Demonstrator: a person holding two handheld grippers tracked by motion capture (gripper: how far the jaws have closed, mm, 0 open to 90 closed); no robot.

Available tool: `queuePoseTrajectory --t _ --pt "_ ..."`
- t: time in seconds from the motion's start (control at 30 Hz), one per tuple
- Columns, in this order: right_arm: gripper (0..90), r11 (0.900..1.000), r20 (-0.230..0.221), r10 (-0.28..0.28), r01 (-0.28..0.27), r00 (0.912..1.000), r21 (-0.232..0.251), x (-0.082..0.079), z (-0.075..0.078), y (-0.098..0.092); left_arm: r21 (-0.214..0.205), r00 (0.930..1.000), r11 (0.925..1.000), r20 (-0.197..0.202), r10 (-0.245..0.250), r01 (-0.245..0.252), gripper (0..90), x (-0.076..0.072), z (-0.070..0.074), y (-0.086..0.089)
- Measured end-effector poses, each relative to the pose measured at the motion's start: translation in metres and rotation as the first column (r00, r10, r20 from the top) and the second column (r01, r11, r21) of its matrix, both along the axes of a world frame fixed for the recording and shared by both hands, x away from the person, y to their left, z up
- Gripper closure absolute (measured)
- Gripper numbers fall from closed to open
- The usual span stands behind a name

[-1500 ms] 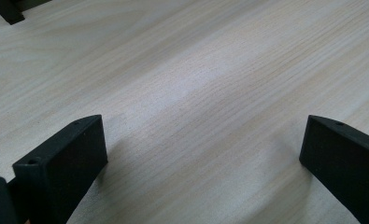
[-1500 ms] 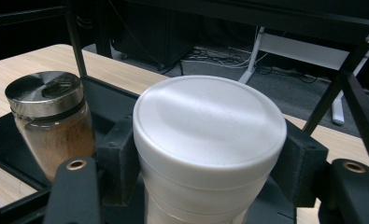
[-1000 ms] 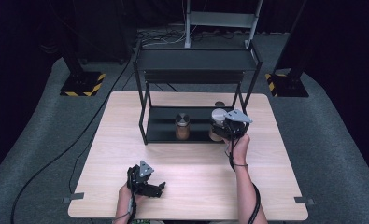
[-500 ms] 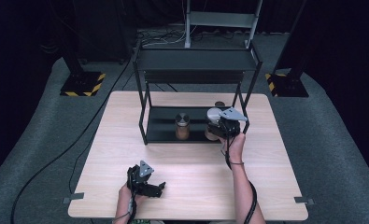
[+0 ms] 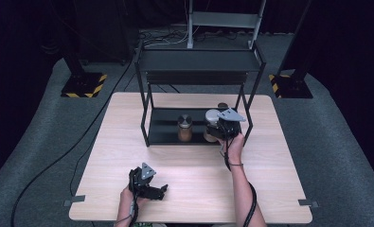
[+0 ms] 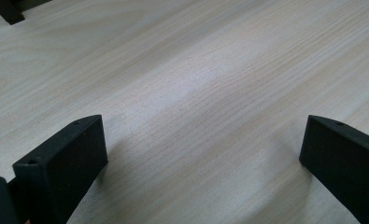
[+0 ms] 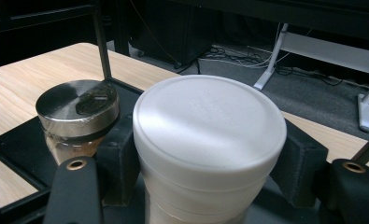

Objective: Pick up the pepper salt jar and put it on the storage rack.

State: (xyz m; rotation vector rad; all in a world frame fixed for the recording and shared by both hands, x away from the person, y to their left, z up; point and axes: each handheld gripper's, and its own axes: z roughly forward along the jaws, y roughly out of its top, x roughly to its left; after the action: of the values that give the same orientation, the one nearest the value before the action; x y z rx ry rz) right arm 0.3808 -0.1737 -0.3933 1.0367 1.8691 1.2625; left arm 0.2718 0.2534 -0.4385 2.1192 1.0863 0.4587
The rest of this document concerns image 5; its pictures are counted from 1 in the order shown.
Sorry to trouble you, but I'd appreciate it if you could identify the glass jar of tan powder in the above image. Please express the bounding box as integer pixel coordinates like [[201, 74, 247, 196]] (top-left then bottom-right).
[[203, 109, 223, 144]]

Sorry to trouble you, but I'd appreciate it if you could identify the left hand-held gripper cable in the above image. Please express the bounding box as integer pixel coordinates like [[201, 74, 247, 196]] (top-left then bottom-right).
[[124, 176, 141, 227]]

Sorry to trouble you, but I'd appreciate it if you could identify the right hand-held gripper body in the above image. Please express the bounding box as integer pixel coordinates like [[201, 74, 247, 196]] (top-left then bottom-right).
[[206, 108, 247, 142]]

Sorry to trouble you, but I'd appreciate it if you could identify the glass jar of orange-brown spice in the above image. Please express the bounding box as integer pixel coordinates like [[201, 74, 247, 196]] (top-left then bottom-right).
[[177, 113, 194, 143]]

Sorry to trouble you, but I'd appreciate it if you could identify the bundle of floor cables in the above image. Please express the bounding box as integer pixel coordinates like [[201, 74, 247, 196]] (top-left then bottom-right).
[[138, 27, 189, 49]]

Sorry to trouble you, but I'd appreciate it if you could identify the black metal rack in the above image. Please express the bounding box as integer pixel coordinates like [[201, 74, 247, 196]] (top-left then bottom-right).
[[134, 41, 267, 148]]

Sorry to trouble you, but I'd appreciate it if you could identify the person's left hand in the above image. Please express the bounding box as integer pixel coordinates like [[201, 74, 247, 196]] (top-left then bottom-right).
[[119, 184, 151, 212]]

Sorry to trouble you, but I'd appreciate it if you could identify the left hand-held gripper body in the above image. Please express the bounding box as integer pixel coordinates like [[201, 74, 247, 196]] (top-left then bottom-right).
[[128, 162, 159, 201]]

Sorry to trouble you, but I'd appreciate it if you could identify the thin black floor cable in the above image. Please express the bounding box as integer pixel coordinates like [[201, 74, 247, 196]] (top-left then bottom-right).
[[68, 133, 98, 198]]

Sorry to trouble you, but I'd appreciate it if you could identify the long black floor cable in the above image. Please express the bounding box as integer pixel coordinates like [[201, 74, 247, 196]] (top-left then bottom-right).
[[9, 58, 135, 227]]

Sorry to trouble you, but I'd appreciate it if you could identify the black stand with striped base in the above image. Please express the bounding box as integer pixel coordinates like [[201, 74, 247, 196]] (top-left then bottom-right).
[[268, 31, 314, 99], [61, 46, 108, 98]]

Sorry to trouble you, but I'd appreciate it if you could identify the person's right hand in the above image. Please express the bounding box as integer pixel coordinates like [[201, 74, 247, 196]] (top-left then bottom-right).
[[218, 131, 246, 166]]

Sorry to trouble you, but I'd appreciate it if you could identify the grey metal stand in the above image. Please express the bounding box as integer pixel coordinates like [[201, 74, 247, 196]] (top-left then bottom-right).
[[187, 0, 267, 50]]

